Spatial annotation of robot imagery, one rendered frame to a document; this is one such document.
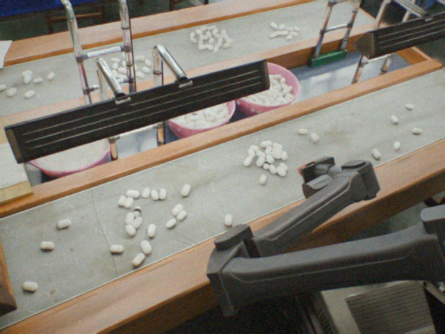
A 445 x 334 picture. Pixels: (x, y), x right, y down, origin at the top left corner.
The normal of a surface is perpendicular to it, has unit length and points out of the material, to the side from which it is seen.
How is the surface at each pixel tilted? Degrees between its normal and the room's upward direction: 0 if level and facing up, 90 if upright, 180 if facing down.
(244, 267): 38
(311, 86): 0
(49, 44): 0
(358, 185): 42
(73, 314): 0
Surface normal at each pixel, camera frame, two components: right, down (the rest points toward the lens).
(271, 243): 0.53, -0.10
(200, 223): 0.08, -0.66
